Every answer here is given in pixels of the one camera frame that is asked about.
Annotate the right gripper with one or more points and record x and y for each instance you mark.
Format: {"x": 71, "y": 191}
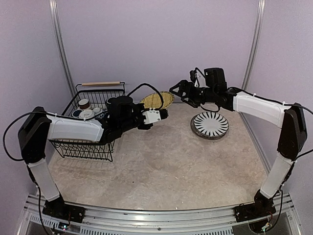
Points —
{"x": 184, "y": 84}

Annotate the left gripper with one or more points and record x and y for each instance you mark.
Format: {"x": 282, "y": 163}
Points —
{"x": 145, "y": 128}

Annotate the woven bamboo plate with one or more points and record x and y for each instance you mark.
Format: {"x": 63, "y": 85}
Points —
{"x": 154, "y": 101}

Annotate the grey deer print plate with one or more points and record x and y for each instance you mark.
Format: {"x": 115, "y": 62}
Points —
{"x": 202, "y": 136}

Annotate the black white striped plate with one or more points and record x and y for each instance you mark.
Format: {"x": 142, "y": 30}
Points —
{"x": 210, "y": 124}

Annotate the white floral print mug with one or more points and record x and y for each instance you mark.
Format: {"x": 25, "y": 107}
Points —
{"x": 86, "y": 114}

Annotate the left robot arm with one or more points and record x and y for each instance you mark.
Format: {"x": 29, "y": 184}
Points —
{"x": 122, "y": 115}

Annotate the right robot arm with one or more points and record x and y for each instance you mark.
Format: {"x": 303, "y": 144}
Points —
{"x": 288, "y": 120}

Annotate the blue patterned white bowl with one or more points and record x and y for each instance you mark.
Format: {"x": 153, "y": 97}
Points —
{"x": 97, "y": 110}

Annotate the brown striped ceramic cup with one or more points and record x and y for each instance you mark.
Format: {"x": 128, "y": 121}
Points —
{"x": 84, "y": 104}

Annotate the navy blue ceramic mug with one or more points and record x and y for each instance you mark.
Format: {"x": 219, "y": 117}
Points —
{"x": 76, "y": 113}

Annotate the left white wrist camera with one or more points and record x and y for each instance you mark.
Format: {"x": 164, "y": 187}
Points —
{"x": 151, "y": 116}

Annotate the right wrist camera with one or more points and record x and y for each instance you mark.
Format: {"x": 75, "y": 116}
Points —
{"x": 212, "y": 76}

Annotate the black wire dish rack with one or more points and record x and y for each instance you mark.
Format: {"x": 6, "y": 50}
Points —
{"x": 97, "y": 94}

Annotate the right aluminium frame post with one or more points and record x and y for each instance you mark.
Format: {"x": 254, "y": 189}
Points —
{"x": 255, "y": 42}

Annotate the aluminium frame post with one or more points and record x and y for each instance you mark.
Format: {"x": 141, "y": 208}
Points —
{"x": 255, "y": 42}
{"x": 61, "y": 47}

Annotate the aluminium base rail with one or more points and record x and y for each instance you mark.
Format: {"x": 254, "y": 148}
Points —
{"x": 109, "y": 221}

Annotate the left aluminium frame post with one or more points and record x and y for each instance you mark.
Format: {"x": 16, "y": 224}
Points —
{"x": 61, "y": 47}

